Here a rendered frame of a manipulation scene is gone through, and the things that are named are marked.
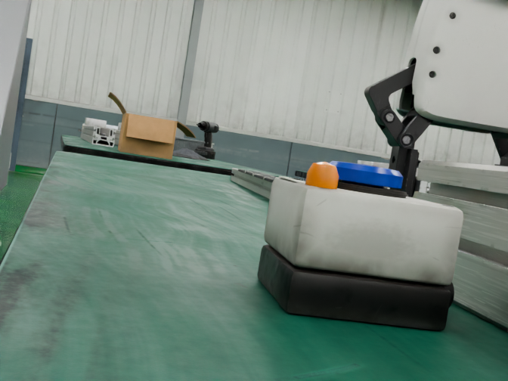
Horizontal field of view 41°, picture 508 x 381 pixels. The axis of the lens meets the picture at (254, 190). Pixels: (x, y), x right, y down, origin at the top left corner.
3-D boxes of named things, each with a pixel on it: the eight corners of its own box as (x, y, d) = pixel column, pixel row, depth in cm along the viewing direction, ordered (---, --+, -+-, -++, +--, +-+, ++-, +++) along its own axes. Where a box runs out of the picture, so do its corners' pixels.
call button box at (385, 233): (255, 279, 39) (272, 170, 39) (413, 298, 41) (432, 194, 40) (284, 314, 31) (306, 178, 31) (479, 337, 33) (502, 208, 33)
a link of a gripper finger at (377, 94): (459, 56, 54) (456, 127, 54) (364, 52, 53) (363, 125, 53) (466, 54, 53) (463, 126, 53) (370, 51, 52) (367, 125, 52)
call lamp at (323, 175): (302, 183, 33) (305, 158, 33) (332, 187, 33) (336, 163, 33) (309, 185, 31) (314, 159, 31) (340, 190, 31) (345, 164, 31)
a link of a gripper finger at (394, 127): (410, 116, 55) (396, 198, 55) (372, 109, 54) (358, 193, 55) (426, 114, 52) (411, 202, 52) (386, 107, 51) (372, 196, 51)
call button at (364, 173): (312, 193, 37) (318, 157, 37) (382, 203, 38) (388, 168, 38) (333, 200, 33) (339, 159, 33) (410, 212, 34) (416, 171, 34)
